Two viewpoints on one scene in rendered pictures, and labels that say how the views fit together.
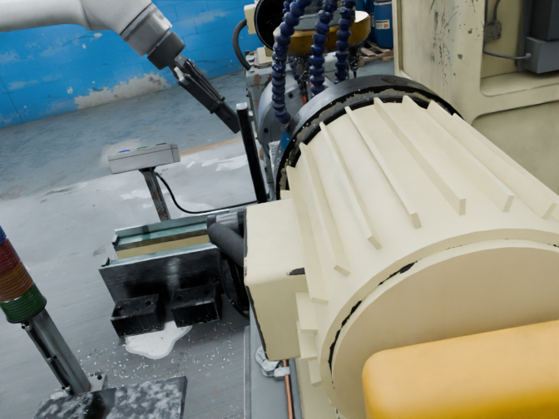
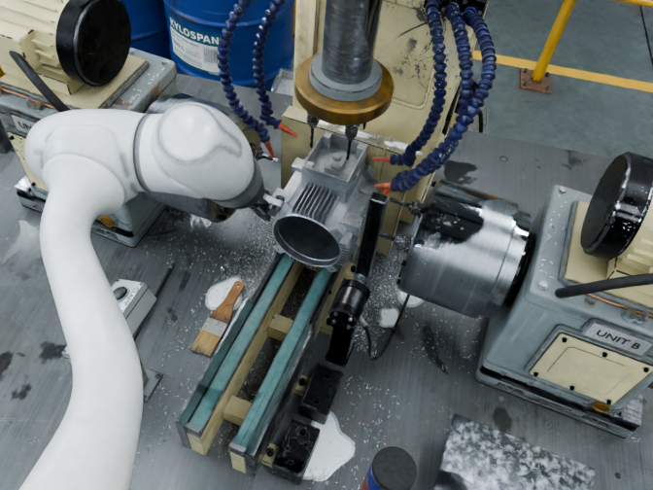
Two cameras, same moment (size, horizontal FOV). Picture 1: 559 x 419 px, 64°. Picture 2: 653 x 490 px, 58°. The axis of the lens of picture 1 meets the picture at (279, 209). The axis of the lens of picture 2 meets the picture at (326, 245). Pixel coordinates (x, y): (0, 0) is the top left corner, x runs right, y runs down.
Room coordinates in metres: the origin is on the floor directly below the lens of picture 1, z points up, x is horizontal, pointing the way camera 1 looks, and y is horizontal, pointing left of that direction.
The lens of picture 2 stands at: (0.66, 0.71, 2.00)
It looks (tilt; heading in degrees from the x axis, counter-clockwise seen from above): 53 degrees down; 284
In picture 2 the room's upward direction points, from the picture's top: 7 degrees clockwise
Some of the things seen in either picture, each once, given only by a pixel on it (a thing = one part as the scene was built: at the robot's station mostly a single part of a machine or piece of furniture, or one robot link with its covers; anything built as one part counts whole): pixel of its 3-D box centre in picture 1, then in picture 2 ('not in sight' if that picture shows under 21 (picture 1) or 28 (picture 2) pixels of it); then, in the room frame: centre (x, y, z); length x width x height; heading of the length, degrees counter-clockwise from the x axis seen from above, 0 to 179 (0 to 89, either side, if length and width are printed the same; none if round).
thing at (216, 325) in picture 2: not in sight; (221, 316); (1.04, 0.12, 0.80); 0.21 x 0.05 x 0.01; 89
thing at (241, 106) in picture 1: (254, 171); (368, 242); (0.75, 0.03, 1.12); 0.04 x 0.03 x 0.26; 88
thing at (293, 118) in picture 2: not in sight; (347, 176); (0.88, -0.26, 0.97); 0.30 x 0.11 x 0.34; 178
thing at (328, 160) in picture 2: not in sight; (334, 167); (0.88, -0.14, 1.11); 0.12 x 0.11 x 0.07; 88
